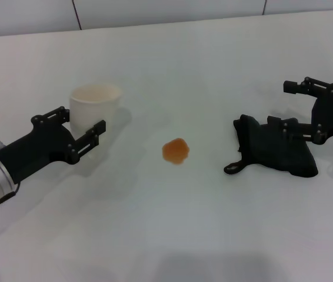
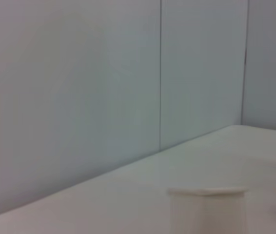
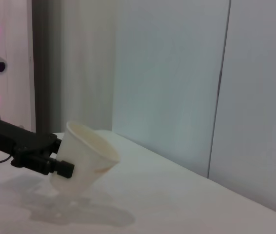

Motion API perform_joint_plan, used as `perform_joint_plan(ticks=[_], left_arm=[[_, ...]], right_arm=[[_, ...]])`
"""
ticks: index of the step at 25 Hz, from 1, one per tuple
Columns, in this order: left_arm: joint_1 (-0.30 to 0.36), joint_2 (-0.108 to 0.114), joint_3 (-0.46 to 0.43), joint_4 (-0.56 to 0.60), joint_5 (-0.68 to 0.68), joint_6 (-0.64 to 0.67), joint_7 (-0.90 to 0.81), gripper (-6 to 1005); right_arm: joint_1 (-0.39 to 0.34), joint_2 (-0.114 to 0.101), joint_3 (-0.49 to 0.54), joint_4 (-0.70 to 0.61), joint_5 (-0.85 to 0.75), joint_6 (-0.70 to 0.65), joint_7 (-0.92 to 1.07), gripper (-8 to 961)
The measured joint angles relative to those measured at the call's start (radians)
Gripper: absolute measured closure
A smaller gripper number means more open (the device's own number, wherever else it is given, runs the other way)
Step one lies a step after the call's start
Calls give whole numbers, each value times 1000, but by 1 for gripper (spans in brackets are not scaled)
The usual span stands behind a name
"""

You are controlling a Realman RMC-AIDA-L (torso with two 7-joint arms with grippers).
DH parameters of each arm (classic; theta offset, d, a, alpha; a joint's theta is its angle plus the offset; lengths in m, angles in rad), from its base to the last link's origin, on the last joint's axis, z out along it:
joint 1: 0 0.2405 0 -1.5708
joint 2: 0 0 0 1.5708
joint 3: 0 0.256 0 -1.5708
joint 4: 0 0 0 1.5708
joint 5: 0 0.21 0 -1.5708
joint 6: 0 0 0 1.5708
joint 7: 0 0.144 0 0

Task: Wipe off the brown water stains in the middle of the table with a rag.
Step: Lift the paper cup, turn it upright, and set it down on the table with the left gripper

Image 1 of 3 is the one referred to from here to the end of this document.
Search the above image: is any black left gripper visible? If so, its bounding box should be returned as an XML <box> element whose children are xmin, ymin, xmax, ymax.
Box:
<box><xmin>0</xmin><ymin>106</ymin><xmax>107</xmax><ymax>184</ymax></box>

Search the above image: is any white paper cup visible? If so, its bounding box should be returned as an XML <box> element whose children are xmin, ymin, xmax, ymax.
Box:
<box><xmin>69</xmin><ymin>83</ymin><xmax>124</xmax><ymax>133</ymax></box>

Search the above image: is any dark blue rag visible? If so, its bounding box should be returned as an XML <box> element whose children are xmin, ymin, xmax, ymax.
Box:
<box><xmin>223</xmin><ymin>114</ymin><xmax>320</xmax><ymax>179</ymax></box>

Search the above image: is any brown water stain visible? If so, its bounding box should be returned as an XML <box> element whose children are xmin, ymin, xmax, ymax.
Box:
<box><xmin>162</xmin><ymin>137</ymin><xmax>191</xmax><ymax>166</ymax></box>

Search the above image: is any thin dark cable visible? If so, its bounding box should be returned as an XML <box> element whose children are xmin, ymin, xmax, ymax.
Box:
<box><xmin>0</xmin><ymin>183</ymin><xmax>21</xmax><ymax>205</ymax></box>

